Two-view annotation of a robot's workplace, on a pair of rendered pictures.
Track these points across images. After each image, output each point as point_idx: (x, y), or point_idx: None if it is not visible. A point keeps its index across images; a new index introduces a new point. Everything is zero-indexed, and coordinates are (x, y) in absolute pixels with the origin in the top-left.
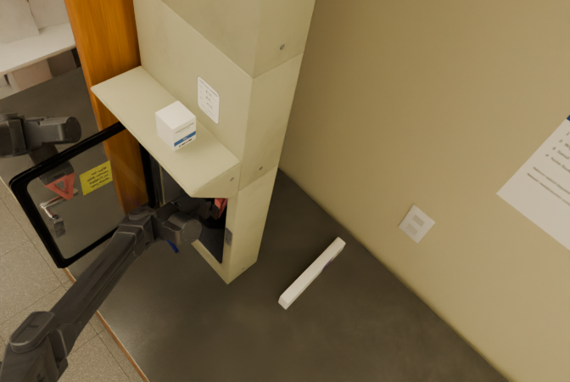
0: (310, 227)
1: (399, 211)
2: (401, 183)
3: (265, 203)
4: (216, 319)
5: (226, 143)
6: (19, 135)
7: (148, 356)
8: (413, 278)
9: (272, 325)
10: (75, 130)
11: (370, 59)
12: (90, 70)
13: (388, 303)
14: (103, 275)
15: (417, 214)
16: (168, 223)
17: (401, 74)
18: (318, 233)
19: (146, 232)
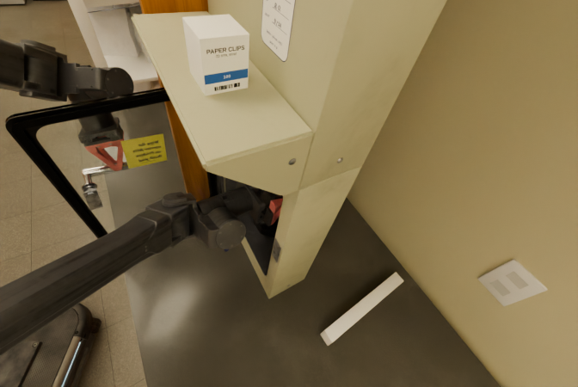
0: (364, 254)
1: (485, 261)
2: (501, 229)
3: (329, 218)
4: (248, 339)
5: (293, 100)
6: (44, 70)
7: (160, 368)
8: (480, 341)
9: (309, 364)
10: (124, 86)
11: (500, 58)
12: (145, 7)
13: (449, 367)
14: (64, 277)
15: (518, 272)
16: (205, 218)
17: (558, 72)
18: (372, 261)
19: (177, 224)
